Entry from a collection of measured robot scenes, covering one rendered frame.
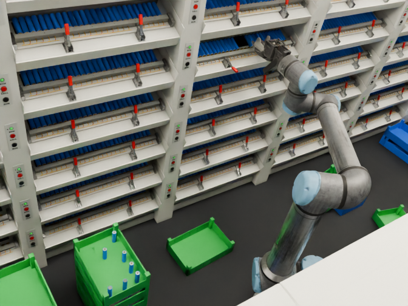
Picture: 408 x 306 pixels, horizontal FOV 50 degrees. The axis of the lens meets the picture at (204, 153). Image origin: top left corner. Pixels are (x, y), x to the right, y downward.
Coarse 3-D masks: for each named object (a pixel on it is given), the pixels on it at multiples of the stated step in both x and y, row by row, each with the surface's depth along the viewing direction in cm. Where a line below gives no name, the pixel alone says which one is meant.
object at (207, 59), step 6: (288, 42) 212; (252, 48) 201; (288, 48) 212; (222, 54) 193; (228, 54) 194; (234, 54) 196; (240, 54) 198; (252, 54) 201; (198, 60) 187; (204, 60) 188; (210, 60) 190
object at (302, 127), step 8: (344, 104) 288; (344, 112) 288; (352, 112) 284; (288, 120) 266; (296, 120) 267; (304, 120) 263; (312, 120) 275; (344, 120) 286; (288, 128) 265; (296, 128) 268; (304, 128) 270; (312, 128) 272; (320, 128) 275; (288, 136) 263; (296, 136) 265
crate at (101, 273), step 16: (80, 240) 184; (96, 240) 190; (80, 256) 178; (96, 256) 185; (112, 256) 186; (128, 256) 188; (96, 272) 180; (112, 272) 181; (128, 272) 182; (144, 272) 179; (96, 288) 171; (112, 288) 176; (128, 288) 171
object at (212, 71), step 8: (256, 32) 211; (288, 32) 216; (208, 40) 197; (288, 40) 215; (296, 40) 213; (240, 48) 202; (296, 48) 214; (256, 56) 203; (296, 56) 215; (216, 64) 192; (232, 64) 196; (240, 64) 197; (248, 64) 199; (256, 64) 202; (264, 64) 206; (200, 72) 187; (208, 72) 189; (216, 72) 191; (224, 72) 194; (232, 72) 198; (200, 80) 191
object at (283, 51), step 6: (270, 42) 189; (276, 42) 189; (282, 42) 191; (270, 48) 188; (276, 48) 189; (282, 48) 187; (264, 54) 193; (270, 54) 189; (276, 54) 189; (282, 54) 185; (288, 54) 186; (270, 60) 192
